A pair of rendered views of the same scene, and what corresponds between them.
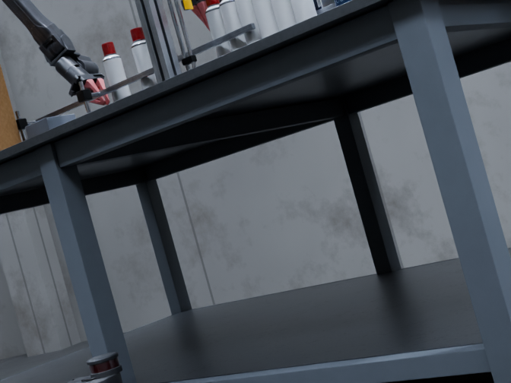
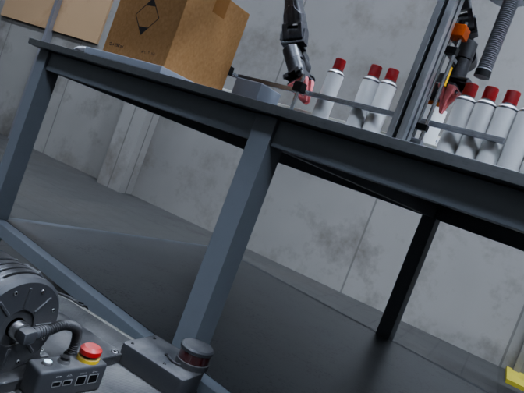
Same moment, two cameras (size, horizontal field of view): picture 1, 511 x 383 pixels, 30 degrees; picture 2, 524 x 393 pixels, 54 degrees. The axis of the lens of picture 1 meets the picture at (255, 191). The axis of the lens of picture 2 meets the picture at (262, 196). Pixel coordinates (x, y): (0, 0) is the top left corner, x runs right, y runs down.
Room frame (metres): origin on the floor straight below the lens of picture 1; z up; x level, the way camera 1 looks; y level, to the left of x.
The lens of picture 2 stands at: (1.05, 0.47, 0.70)
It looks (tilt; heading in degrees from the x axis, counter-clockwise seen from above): 3 degrees down; 356
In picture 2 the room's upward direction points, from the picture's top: 21 degrees clockwise
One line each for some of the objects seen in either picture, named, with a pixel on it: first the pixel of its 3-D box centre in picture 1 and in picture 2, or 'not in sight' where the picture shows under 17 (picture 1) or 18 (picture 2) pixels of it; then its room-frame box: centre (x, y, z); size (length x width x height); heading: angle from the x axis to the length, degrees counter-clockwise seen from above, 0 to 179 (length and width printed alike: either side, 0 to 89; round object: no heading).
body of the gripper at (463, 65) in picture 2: not in sight; (455, 72); (2.45, 0.00, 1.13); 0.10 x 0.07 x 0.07; 50
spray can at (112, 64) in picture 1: (117, 79); (329, 91); (2.62, 0.28, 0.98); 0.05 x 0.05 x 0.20
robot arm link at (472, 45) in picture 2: not in sight; (464, 51); (2.46, -0.01, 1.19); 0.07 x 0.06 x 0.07; 150
